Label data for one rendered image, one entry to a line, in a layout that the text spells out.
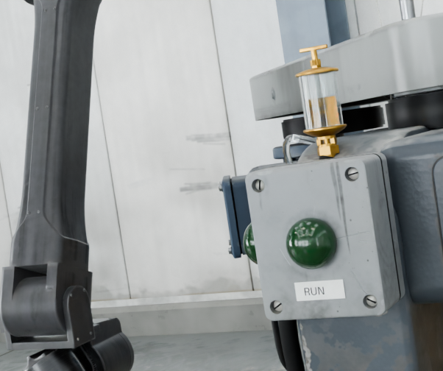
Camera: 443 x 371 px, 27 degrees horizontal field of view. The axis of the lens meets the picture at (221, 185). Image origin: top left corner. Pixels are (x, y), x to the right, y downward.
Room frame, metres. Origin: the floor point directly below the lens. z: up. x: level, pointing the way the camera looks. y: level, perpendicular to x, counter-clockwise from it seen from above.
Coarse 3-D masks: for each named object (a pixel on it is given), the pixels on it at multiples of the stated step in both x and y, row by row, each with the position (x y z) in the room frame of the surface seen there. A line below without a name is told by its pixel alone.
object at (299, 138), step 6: (384, 96) 0.91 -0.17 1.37; (288, 138) 0.70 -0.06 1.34; (294, 138) 0.69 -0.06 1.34; (300, 138) 0.69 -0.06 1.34; (306, 138) 0.68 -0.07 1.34; (312, 138) 0.68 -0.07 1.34; (288, 144) 0.71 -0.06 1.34; (288, 150) 0.72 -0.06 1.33; (288, 156) 0.72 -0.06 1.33; (288, 162) 0.73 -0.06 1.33
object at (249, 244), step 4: (248, 228) 0.56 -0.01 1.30; (244, 232) 0.57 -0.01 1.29; (248, 232) 0.56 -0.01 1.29; (252, 232) 0.56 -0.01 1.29; (244, 236) 0.56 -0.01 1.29; (248, 236) 0.56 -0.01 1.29; (252, 236) 0.56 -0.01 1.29; (244, 240) 0.56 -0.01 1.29; (248, 240) 0.56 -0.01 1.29; (252, 240) 0.56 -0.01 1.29; (244, 244) 0.56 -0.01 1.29; (248, 244) 0.56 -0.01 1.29; (252, 244) 0.56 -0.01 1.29; (244, 248) 0.56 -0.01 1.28; (248, 248) 0.56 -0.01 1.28; (252, 248) 0.56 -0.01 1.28; (248, 252) 0.56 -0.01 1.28; (252, 252) 0.56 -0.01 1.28; (248, 256) 0.56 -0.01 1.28; (252, 256) 0.56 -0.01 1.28; (256, 256) 0.56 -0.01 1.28; (252, 260) 0.56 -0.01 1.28; (256, 260) 0.56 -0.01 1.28
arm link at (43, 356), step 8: (40, 352) 0.89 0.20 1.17; (48, 352) 0.87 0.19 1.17; (56, 352) 0.87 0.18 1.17; (64, 352) 0.88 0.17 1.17; (72, 352) 0.89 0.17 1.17; (80, 352) 0.91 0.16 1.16; (88, 352) 0.92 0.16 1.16; (32, 360) 0.87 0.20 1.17; (40, 360) 0.86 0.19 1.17; (48, 360) 0.86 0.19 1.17; (56, 360) 0.87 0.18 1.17; (64, 360) 0.87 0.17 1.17; (72, 360) 0.88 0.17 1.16; (80, 360) 0.91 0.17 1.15; (88, 360) 0.91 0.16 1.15; (32, 368) 0.86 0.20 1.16; (40, 368) 0.86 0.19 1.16; (48, 368) 0.86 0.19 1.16; (56, 368) 0.86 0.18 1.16; (64, 368) 0.86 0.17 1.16; (72, 368) 0.87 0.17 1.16; (80, 368) 0.88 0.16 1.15; (88, 368) 0.91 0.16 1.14; (96, 368) 0.91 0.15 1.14
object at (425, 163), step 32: (384, 128) 0.77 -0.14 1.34; (416, 128) 0.64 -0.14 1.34; (416, 160) 0.55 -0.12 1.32; (416, 192) 0.56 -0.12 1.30; (416, 224) 0.56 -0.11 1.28; (416, 256) 0.56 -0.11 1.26; (416, 288) 0.56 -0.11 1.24; (320, 320) 0.58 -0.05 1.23; (352, 320) 0.57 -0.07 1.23; (384, 320) 0.56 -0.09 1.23; (416, 320) 0.57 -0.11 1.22; (320, 352) 0.58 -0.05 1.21; (352, 352) 0.57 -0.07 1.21; (384, 352) 0.56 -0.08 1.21; (416, 352) 0.56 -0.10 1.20
